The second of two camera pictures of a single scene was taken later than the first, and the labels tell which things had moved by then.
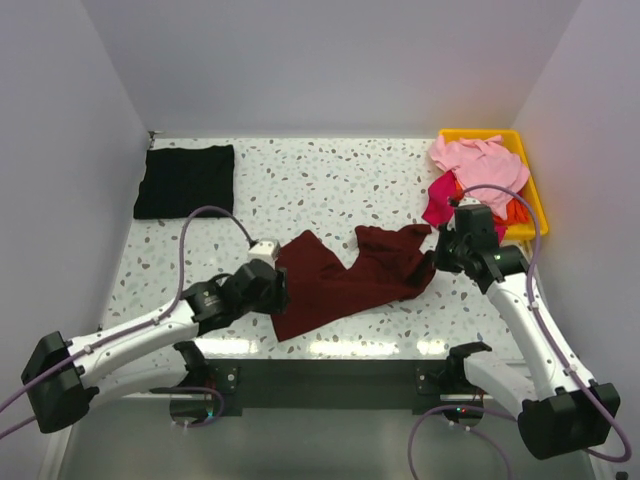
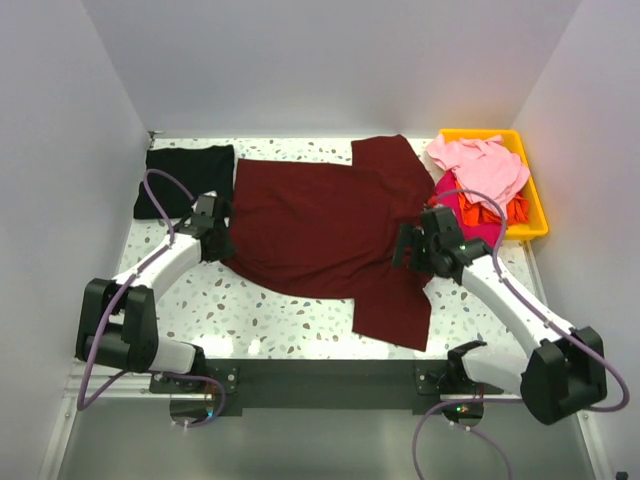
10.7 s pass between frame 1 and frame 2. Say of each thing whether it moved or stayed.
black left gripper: moved
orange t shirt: stayed
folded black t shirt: stayed
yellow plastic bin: stayed
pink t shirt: stayed
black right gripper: moved
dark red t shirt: moved
